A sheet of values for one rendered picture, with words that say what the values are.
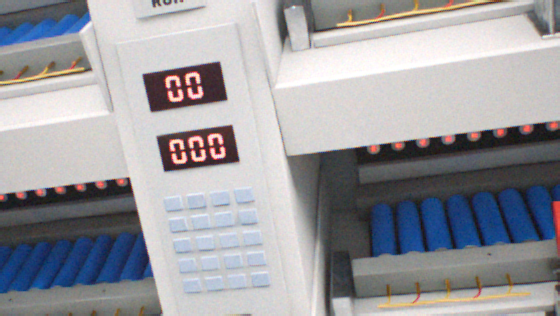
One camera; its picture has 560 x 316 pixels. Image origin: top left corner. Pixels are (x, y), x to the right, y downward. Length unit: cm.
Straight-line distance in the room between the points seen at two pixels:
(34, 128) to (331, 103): 18
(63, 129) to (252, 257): 14
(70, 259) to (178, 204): 22
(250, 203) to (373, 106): 9
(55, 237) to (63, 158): 22
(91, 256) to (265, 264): 23
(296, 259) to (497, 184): 21
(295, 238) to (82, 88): 17
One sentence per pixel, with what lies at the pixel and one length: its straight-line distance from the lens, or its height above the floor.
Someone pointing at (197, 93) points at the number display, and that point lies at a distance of 35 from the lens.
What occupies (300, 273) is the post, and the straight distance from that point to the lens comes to 38.
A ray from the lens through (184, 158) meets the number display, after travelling 36.
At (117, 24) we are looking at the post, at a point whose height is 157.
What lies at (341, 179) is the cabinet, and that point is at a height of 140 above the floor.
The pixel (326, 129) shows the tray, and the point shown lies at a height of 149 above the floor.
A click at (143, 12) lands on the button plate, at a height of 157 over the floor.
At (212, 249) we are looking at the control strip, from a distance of 38.
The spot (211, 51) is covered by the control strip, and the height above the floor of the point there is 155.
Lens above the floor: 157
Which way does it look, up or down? 15 degrees down
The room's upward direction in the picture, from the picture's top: 10 degrees counter-clockwise
